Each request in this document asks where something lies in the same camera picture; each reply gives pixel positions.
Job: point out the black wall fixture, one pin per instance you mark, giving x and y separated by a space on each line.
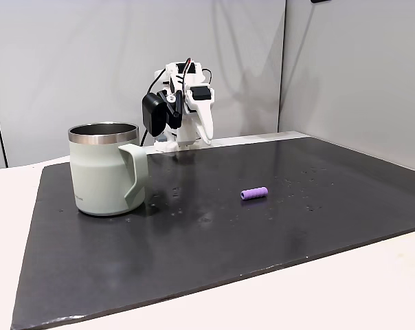
320 1

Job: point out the pale green steel-rimmed mug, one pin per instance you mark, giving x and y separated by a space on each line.
97 172

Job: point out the purple pen grip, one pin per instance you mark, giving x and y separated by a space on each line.
254 193

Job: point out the black table mat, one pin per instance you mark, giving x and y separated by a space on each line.
193 247

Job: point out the black camera box with mount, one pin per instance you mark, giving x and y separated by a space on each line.
154 113

